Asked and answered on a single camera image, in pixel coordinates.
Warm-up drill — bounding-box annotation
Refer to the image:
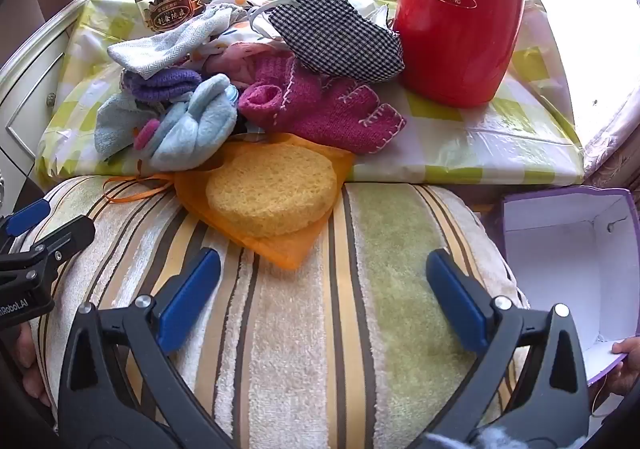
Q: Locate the red thermos flask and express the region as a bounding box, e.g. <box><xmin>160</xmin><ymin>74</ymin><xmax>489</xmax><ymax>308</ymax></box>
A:
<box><xmin>392</xmin><ymin>0</ymin><xmax>526</xmax><ymax>108</ymax></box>

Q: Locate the purple cardboard box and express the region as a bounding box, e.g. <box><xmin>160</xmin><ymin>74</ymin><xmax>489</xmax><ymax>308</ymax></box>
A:
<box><xmin>500</xmin><ymin>186</ymin><xmax>640</xmax><ymax>386</ymax></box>

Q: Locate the yellow round sponge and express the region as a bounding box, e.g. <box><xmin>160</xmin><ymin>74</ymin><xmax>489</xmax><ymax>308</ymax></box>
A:
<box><xmin>205</xmin><ymin>145</ymin><xmax>338</xmax><ymax>239</ymax></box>

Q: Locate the magenta knitted glove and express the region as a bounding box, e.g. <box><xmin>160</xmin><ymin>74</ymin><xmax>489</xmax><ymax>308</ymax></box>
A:
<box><xmin>237</xmin><ymin>51</ymin><xmax>407</xmax><ymax>156</ymax></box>

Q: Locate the striped towel cushion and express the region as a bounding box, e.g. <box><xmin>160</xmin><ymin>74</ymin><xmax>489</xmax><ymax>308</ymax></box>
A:
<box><xmin>10</xmin><ymin>174</ymin><xmax>531</xmax><ymax>449</ymax></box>

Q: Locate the orange mesh bag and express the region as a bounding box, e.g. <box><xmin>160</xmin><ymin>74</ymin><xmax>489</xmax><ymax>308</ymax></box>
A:
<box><xmin>103</xmin><ymin>131</ymin><xmax>357</xmax><ymax>271</ymax></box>

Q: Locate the black white checked face mask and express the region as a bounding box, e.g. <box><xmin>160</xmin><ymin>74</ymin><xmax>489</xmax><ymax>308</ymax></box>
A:
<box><xmin>250</xmin><ymin>0</ymin><xmax>405</xmax><ymax>82</ymax></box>

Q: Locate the person's left hand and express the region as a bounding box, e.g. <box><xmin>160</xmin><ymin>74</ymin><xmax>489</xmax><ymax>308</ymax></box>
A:
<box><xmin>10</xmin><ymin>324</ymin><xmax>53</xmax><ymax>410</ymax></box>

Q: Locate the pink cloth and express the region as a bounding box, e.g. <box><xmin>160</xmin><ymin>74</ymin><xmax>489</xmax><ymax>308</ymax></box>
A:
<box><xmin>202</xmin><ymin>43</ymin><xmax>288</xmax><ymax>90</ymax></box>

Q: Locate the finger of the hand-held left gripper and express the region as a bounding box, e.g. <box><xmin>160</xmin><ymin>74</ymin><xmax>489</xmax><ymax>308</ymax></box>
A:
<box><xmin>0</xmin><ymin>196</ymin><xmax>56</xmax><ymax>250</ymax></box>
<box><xmin>0</xmin><ymin>214</ymin><xmax>97</xmax><ymax>280</ymax></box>

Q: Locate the yellow checked plastic tablecloth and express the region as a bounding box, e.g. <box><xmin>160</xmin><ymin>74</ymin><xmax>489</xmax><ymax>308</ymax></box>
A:
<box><xmin>37</xmin><ymin>0</ymin><xmax>586</xmax><ymax>184</ymax></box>

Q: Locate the sheer lace curtain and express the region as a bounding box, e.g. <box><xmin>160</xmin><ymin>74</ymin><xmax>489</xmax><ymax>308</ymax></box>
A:
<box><xmin>565</xmin><ymin>0</ymin><xmax>640</xmax><ymax>190</ymax></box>

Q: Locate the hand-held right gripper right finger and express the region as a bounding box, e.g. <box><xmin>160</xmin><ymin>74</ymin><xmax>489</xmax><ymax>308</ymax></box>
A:
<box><xmin>425</xmin><ymin>249</ymin><xmax>591</xmax><ymax>449</ymax></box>

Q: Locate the grey fluffy tuft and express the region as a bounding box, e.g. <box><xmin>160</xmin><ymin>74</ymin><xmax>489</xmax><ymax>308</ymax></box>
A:
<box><xmin>415</xmin><ymin>421</ymin><xmax>591</xmax><ymax>449</ymax></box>

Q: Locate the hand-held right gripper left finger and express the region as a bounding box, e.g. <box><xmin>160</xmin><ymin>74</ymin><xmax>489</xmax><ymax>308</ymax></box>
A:
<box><xmin>56</xmin><ymin>248</ymin><xmax>236</xmax><ymax>449</ymax></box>

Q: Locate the purple knitted cloth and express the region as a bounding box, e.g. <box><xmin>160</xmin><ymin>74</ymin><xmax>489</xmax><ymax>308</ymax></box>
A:
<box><xmin>121</xmin><ymin>69</ymin><xmax>201</xmax><ymax>104</ymax></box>

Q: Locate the white cloth with coloured dots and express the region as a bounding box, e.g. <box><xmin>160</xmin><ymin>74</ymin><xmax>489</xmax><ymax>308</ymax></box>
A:
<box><xmin>182</xmin><ymin>0</ymin><xmax>296</xmax><ymax>70</ymax></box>

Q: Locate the pale blue herringbone cloth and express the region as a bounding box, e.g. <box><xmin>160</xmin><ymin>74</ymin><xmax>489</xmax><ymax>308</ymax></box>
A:
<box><xmin>107</xmin><ymin>6</ymin><xmax>236</xmax><ymax>80</ymax></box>

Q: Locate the light blue fleece mitten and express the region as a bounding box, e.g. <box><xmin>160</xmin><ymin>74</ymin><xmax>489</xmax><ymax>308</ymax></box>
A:
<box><xmin>134</xmin><ymin>74</ymin><xmax>238</xmax><ymax>172</ymax></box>

